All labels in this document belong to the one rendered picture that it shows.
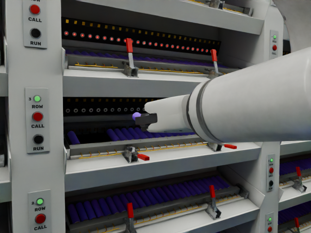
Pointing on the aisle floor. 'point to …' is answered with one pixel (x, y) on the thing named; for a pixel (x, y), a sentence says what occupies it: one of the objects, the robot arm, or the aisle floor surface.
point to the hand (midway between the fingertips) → (153, 121)
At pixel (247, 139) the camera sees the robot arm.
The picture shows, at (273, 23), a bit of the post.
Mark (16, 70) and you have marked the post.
